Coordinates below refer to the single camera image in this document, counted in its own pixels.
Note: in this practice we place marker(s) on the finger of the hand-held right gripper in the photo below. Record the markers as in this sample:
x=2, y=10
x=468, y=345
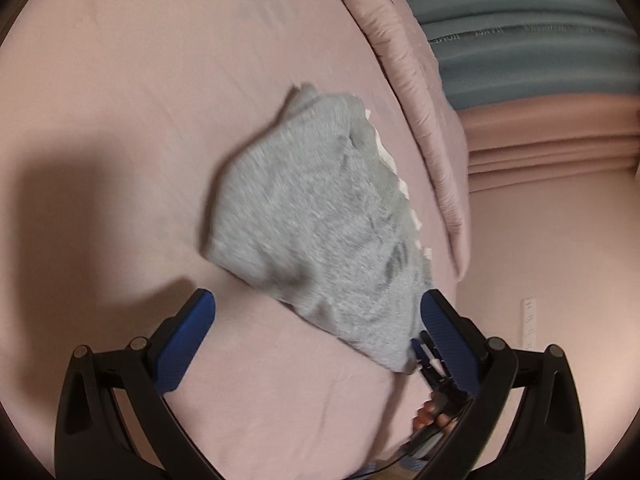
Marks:
x=430, y=360

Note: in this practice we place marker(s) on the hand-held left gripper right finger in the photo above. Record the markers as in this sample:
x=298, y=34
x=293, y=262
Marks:
x=450, y=340

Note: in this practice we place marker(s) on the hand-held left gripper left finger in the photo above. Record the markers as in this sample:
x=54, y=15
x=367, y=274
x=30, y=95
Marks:
x=182, y=340

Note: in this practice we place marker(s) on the grey sweatpants with cream waistband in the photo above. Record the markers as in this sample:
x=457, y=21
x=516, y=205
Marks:
x=320, y=240

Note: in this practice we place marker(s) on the person's right hand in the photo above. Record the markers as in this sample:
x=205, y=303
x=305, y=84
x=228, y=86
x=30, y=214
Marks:
x=430, y=415

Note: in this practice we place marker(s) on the pink bed sheet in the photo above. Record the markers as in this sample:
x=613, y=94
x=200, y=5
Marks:
x=125, y=135

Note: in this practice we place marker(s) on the pink quilt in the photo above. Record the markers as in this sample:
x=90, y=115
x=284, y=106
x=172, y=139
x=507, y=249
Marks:
x=420, y=125

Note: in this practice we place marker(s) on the blue folded blanket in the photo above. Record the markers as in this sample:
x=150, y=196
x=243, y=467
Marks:
x=520, y=35

